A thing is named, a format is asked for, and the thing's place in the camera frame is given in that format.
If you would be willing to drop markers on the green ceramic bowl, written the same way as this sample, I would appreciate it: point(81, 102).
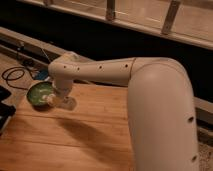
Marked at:
point(37, 94)

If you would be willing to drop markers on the black equipment at left edge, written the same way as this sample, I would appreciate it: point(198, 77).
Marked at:
point(6, 111)

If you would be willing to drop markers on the wooden railing frame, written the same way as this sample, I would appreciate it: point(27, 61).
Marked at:
point(187, 21)

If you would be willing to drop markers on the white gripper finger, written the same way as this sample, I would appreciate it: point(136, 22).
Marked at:
point(57, 100)
point(69, 103)

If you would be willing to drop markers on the blue object behind bowl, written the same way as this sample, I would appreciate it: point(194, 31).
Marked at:
point(42, 75)

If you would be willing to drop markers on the white plastic bottle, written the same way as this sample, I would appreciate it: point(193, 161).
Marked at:
point(52, 100)

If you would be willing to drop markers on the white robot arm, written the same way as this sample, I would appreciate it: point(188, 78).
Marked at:
point(160, 104)

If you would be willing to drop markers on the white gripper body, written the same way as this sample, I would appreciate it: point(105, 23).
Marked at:
point(61, 92)

